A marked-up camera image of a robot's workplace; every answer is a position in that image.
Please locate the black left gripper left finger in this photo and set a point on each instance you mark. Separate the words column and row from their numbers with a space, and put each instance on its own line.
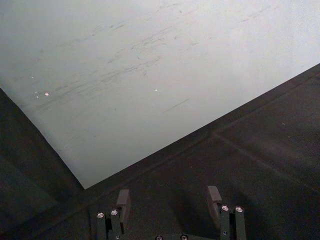
column 117, row 220

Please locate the plain pale wall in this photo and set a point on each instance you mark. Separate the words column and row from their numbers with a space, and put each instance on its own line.
column 140, row 75

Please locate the black table cloth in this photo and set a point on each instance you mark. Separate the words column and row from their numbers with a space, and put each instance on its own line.
column 225, row 162

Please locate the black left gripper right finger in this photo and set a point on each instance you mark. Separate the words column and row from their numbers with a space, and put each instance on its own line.
column 230, row 222

